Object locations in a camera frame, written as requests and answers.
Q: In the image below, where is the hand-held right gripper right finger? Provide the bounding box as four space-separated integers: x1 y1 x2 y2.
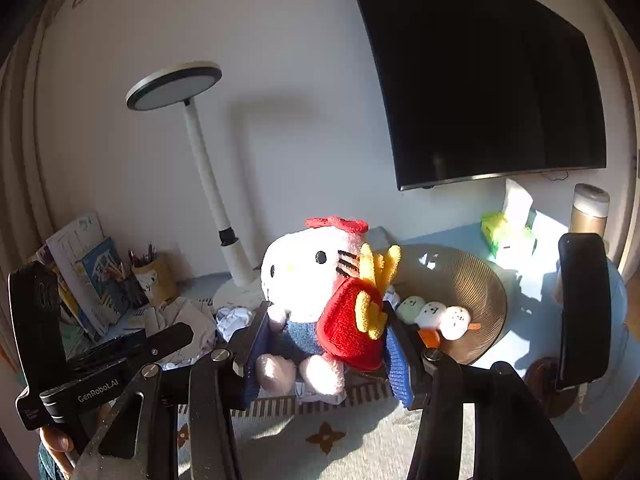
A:
384 311 581 480

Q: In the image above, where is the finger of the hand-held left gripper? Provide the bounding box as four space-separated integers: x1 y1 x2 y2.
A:
120 322 195 367

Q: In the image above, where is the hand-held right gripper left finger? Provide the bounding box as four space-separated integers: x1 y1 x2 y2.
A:
75 302 274 480

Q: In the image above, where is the white cloth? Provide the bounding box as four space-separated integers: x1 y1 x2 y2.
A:
144 299 217 366

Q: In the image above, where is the white paper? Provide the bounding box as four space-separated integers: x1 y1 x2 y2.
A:
215 306 261 343

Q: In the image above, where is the three-ball dango plush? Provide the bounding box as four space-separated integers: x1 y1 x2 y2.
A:
397 296 483 342

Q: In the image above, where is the white cat plush toy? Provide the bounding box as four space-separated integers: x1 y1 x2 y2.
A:
255 216 402 406

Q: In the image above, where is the woven brown basket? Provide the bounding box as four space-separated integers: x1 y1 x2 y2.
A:
390 244 507 366

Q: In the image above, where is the person's left hand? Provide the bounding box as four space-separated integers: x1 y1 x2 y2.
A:
39 425 77 477

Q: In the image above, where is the beige paper pen holder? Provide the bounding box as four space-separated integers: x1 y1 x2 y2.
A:
131 252 179 307

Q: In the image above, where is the black mesh pen holder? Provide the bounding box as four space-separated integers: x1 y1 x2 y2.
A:
115 272 148 309

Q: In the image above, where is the patterned blue mat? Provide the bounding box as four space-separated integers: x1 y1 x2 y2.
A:
60 222 628 480

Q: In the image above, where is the green tissue pack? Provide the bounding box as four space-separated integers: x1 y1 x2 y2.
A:
481 178 538 257

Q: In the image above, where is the black device on wooden stand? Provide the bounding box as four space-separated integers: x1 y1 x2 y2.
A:
524 232 612 418

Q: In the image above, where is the white desk lamp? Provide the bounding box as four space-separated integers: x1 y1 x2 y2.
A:
126 61 266 311

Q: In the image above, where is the beige bottle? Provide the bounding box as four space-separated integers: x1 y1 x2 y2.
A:
570 183 612 257

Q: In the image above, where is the black wall television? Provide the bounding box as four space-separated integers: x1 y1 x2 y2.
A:
341 0 608 192

